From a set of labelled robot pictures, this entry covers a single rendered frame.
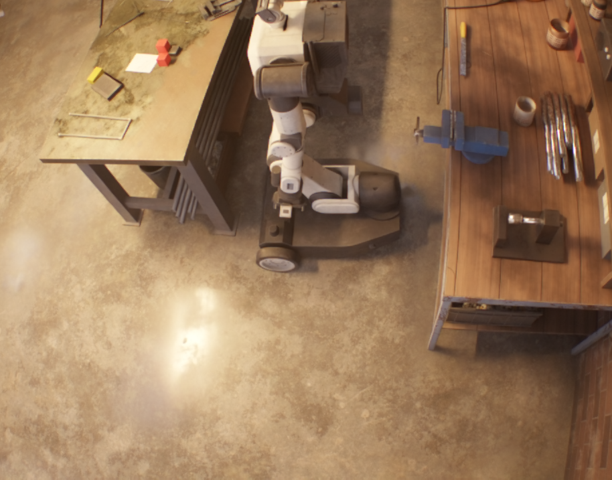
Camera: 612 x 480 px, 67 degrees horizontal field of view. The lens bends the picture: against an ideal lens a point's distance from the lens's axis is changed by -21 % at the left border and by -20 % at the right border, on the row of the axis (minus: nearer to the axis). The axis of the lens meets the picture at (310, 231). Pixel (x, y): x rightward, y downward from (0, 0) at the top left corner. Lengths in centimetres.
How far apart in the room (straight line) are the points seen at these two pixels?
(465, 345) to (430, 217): 67
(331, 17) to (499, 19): 107
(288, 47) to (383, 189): 105
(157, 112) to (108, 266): 112
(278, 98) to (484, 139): 76
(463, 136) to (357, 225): 89
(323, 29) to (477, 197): 78
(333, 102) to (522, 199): 74
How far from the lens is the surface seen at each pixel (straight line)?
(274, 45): 163
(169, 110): 224
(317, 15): 170
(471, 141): 195
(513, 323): 232
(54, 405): 309
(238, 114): 319
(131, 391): 284
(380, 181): 248
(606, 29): 222
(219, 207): 267
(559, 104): 221
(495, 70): 230
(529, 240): 189
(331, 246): 256
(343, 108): 192
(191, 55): 241
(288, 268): 269
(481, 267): 184
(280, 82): 153
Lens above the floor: 252
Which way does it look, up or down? 64 degrees down
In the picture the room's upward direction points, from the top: 18 degrees counter-clockwise
